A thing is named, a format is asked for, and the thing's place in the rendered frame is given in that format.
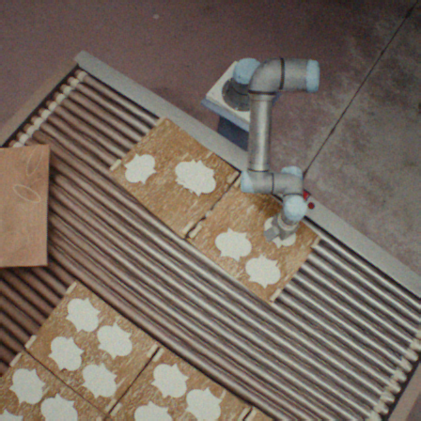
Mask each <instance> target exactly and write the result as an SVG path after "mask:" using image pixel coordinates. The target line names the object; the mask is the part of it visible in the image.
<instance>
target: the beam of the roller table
mask: <svg viewBox="0 0 421 421"><path fill-rule="evenodd" d="M73 60H76V62H78V64H79V66H80V71H82V70H83V71H85V72H86V73H87V74H88V75H89V76H91V78H93V79H96V80H97V81H98V82H99V83H101V84H104V85H105V86H106V87H108V88H111V89H112V90H113V91H114V92H115V93H117V94H119V95H120V96H122V98H124V99H127V100H128V101H130V102H132V103H133V104H134V105H137V106H138V107H139V108H141V109H142V110H144V111H145V112H147V113H149V114H150V115H152V116H153V117H155V118H157V119H158V120H159V119H160V118H161V117H162V116H165V117H168V118H170V119H171V120H172V121H173V122H175V123H176V124H177V125H178V126H180V127H181V128H182V129H183V130H184V131H186V132H188V133H189V134H190V135H191V136H193V137H194V138H195V139H196V140H198V141H199V142H200V143H201V144H203V145H204V146H205V147H206V148H208V149H209V150H210V151H212V152H213V153H214V154H215V155H217V156H218V157H219V158H220V159H222V160H223V161H224V162H225V163H227V164H228V165H229V166H231V167H232V168H233V169H234V170H236V171H238V172H240V173H242V171H246V170H247V166H248V154H247V152H246V151H244V150H243V149H241V148H239V147H238V146H236V145H235V144H233V143H232V142H230V141H229V140H227V139H226V138H224V137H223V136H222V135H221V134H219V133H217V132H216V131H214V130H213V129H211V128H210V127H207V126H205V125H204V124H202V123H201V122H199V121H198V120H196V119H195V118H193V117H191V116H190V115H188V114H187V113H185V112H182V111H181V110H180V109H179V108H177V107H176V106H174V105H173V104H172V103H170V102H167V101H165V100H164V99H162V97H160V96H159V95H156V94H154V93H153V92H151V91H150V90H148V89H146V88H145V87H143V86H141V85H140V84H137V83H136V82H135V81H134V80H133V79H131V78H128V77H127V76H125V75H124V74H123V73H120V72H119V71H117V70H115V69H113V68H112V67H110V66H108V65H107V64H105V63H104V62H102V61H100V60H99V59H98V58H97V57H95V56H93V55H91V54H89V53H88V52H86V51H85V50H82V51H81V52H80V53H79V54H78V55H77V56H75V57H74V58H73ZM308 202H313V203H314V204H315V208H314V209H309V208H308V207H307V203H308ZM305 203H306V211H305V214H304V218H305V219H306V220H308V221H309V222H310V223H312V224H313V225H315V226H317V227H318V228H319V229H320V230H322V231H323V232H325V233H326V234H328V235H329V236H330V237H331V238H333V239H334V240H336V241H337V242H339V244H341V245H342V246H344V247H345V248H347V249H349V250H350V251H352V252H353V253H354V254H355V255H356V256H358V257H359V258H360V259H362V260H364V261H365V262H366V263H367V264H369V265H370V266H371V267H372V268H374V269H375V270H377V271H379V272H380V273H382V274H383V275H384V276H386V277H387V278H389V279H390V280H391V281H392V282H394V283H395V284H396V285H399V286H400V287H401V288H403V289H404V290H406V291H408V292H409V293H410V294H411V295H412V296H413V297H415V298H416V299H417V300H418V301H420V302H421V275H419V274H417V273H415V272H414V271H413V270H412V269H410V267H407V266H405V264H403V263H402V262H400V260H398V259H396V258H395V257H393V256H391V254H389V253H388V252H386V250H384V249H382V248H381V247H380V246H379V245H378V244H376V243H375V242H374V241H372V240H371V239H370V238H369V237H367V236H364V234H362V233H361V232H359V231H358V230H357V229H356V228H354V227H353V226H351V225H350V224H349V223H347V222H346V221H344V220H343V219H342V218H341V217H339V216H338V215H336V214H335V213H333V212H332V211H331V210H329V209H328V208H326V207H325V206H323V205H322V204H320V203H319V201H318V200H316V199H315V198H313V197H312V196H309V197H308V198H307V200H306V201H305Z"/></svg>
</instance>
